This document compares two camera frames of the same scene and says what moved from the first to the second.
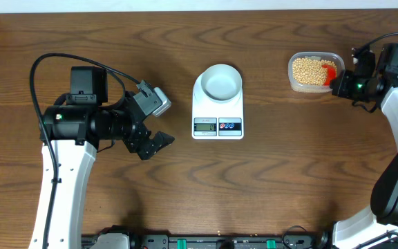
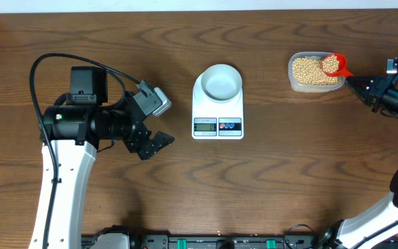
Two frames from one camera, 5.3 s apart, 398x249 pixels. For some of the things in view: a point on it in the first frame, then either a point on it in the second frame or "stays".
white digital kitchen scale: x=213 y=120 stays
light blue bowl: x=221 y=83 stays
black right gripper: x=343 y=81 -> x=378 y=90
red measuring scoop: x=331 y=73 -> x=342 y=70
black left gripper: x=135 y=141 stays
